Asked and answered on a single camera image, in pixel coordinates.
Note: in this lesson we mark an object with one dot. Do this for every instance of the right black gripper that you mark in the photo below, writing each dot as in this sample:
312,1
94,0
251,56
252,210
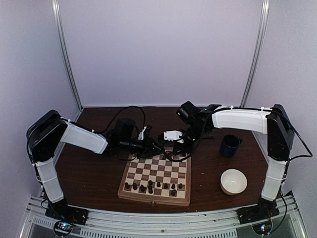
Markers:
177,147

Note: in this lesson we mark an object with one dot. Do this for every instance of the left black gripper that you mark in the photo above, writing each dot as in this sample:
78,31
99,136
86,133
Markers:
147,151

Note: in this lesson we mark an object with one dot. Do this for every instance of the wooden chess board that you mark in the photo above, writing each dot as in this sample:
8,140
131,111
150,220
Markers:
141,171

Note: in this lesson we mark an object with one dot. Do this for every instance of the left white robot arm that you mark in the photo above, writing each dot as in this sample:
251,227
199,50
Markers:
50,135

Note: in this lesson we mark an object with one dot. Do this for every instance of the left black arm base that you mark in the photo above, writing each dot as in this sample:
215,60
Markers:
67,217

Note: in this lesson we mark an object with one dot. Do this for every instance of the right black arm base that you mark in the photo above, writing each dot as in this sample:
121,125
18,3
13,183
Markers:
259,216

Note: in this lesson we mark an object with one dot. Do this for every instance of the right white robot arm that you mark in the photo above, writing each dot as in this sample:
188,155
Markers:
270,126

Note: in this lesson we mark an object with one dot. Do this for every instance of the pile of dark chess pieces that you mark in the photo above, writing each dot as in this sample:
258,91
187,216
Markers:
168,155

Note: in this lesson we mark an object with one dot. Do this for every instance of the dark blue mug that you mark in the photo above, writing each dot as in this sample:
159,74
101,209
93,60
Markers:
229,145

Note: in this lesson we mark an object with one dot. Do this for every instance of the white bowl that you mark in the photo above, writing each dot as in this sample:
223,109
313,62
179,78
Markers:
233,182

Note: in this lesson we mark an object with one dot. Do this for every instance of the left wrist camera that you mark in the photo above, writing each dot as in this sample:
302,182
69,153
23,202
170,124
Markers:
144,132

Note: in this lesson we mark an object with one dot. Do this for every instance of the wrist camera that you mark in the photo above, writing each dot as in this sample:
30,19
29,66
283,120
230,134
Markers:
172,135
144,132

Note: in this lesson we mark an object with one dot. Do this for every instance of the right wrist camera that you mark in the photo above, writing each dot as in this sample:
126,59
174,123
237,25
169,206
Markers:
172,135

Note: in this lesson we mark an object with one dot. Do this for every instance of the left aluminium frame post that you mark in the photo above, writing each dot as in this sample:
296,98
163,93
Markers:
65,55

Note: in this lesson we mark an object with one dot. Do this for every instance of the aluminium frame post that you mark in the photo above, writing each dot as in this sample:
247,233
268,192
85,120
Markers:
65,55
257,50

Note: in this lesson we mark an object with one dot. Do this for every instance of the right aluminium frame post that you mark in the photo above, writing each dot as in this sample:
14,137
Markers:
257,50

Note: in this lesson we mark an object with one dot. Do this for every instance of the front aluminium rail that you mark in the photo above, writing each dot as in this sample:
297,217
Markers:
215,224

